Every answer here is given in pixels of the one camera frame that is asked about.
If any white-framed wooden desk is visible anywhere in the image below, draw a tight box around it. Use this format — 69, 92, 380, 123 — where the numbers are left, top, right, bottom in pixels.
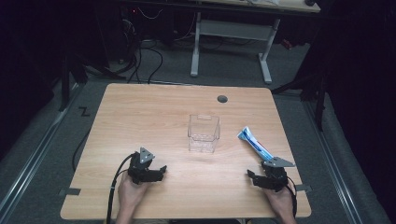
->
190, 0, 321, 85

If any black floor tape mark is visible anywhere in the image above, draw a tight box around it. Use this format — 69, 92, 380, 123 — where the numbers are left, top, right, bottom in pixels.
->
78, 105, 92, 118

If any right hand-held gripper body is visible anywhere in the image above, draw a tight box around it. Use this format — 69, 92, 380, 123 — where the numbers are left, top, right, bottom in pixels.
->
257, 156, 296, 192

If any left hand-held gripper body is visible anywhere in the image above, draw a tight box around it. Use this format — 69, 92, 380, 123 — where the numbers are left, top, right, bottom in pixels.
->
127, 147, 157, 186

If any black metal stand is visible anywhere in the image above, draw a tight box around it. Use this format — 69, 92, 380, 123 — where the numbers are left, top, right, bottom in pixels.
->
270, 69, 329, 132
58, 50, 90, 113

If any clear plastic box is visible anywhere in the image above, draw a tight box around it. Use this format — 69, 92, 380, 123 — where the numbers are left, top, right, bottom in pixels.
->
187, 114, 221, 154

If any black floor cable bundle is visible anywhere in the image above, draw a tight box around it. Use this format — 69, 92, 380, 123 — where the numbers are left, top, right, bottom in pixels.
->
122, 38, 164, 85

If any person's left hand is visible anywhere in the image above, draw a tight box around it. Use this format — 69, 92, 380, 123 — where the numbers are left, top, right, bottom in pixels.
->
117, 172, 151, 217

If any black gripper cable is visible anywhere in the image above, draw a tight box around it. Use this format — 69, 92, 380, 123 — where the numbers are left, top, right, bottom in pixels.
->
106, 152, 137, 224
285, 175, 299, 218

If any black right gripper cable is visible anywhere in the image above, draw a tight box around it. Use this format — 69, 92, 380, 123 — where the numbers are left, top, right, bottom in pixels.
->
285, 175, 299, 218

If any person's right hand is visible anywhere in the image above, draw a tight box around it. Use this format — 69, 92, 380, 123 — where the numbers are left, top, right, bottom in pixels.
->
263, 182, 297, 220

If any metal floor rail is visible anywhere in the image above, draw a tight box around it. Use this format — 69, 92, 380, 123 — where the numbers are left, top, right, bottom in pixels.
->
302, 98, 364, 224
0, 83, 82, 220

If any grey tape strip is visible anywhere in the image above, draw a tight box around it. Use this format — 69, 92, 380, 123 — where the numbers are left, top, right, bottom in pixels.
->
58, 187, 82, 197
294, 183, 313, 193

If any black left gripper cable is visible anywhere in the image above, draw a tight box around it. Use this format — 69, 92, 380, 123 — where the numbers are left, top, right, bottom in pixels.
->
106, 152, 137, 224

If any blue white toothpaste tube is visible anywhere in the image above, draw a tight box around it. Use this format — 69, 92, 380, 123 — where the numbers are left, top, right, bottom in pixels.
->
236, 125, 276, 162

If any thin black floor cable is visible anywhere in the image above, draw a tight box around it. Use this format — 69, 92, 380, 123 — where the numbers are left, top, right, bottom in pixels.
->
71, 128, 93, 173

